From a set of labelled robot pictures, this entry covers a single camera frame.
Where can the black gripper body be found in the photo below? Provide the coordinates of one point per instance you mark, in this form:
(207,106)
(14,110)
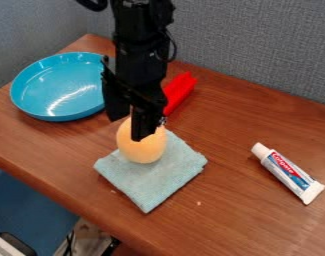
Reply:
(138,69)

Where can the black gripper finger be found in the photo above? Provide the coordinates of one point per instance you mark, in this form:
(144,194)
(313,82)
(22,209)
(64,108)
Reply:
(115,101)
(144,121)

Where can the yellow orange ball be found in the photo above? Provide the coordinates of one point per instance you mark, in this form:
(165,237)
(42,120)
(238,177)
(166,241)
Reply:
(144,151)

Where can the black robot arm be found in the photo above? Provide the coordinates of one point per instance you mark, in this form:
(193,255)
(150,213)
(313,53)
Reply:
(142,19)

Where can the blue plate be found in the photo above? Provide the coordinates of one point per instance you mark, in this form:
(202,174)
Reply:
(59,88)

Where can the red rectangular block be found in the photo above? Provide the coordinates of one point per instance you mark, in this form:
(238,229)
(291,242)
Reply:
(177,91)

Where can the light blue folded cloth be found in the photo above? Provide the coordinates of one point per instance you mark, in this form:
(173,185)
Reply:
(150,183)

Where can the grey object under table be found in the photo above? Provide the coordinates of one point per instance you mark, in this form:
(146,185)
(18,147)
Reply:
(87,241)

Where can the white toothpaste tube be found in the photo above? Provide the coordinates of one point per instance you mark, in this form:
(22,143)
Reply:
(294,178)

